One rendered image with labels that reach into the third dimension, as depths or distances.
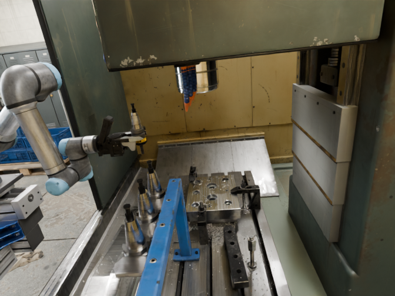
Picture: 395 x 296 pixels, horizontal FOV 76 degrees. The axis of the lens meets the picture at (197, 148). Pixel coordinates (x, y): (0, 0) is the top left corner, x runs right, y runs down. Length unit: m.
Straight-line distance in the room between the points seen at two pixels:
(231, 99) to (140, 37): 1.44
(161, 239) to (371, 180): 0.60
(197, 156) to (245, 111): 0.53
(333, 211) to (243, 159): 1.09
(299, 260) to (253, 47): 1.06
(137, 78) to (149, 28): 1.42
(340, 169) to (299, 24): 0.48
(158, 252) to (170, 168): 1.44
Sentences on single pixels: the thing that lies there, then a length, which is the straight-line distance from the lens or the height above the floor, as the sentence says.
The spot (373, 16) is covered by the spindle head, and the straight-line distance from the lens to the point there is 0.75.
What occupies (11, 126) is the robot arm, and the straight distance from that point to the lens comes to 1.34.
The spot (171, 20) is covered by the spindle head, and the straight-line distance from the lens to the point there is 0.66.
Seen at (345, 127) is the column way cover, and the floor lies 1.35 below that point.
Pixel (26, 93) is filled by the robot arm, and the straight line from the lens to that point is 1.06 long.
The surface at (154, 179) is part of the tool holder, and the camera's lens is 0.77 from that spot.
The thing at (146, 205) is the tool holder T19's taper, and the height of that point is 1.26.
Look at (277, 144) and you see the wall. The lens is 2.21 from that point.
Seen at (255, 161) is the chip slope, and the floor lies 0.75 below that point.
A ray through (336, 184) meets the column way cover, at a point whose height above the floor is 1.16.
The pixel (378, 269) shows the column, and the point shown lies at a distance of 1.08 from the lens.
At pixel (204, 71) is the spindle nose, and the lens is 0.91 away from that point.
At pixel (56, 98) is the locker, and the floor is 0.94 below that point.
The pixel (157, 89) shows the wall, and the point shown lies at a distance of 2.05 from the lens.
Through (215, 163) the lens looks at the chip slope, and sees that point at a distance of 1.97.
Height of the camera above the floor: 1.63
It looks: 22 degrees down
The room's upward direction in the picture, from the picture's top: 7 degrees counter-clockwise
